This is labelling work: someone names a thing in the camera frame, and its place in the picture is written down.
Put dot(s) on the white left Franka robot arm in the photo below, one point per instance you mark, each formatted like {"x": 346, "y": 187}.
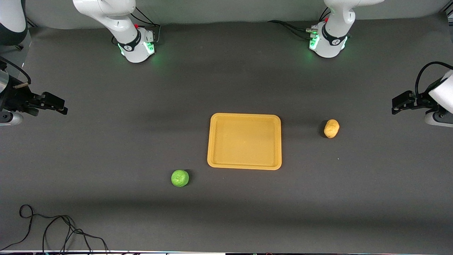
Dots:
{"x": 331, "y": 46}

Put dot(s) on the yellow plastic tray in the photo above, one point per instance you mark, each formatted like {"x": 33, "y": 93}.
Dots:
{"x": 244, "y": 141}

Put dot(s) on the green apple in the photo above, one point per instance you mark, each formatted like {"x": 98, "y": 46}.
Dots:
{"x": 180, "y": 178}

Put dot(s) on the dark grey table mat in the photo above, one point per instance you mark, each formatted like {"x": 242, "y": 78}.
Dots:
{"x": 106, "y": 212}

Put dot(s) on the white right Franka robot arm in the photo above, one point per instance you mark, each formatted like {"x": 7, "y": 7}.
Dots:
{"x": 131, "y": 44}

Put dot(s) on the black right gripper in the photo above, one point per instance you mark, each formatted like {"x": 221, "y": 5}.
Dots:
{"x": 16, "y": 97}

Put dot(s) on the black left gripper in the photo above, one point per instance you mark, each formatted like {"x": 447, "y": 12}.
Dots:
{"x": 421, "y": 100}

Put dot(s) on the yellow-brown potato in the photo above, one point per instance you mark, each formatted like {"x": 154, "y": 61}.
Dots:
{"x": 331, "y": 129}

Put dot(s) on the grey metal frame rail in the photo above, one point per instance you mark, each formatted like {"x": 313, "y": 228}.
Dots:
{"x": 31, "y": 24}

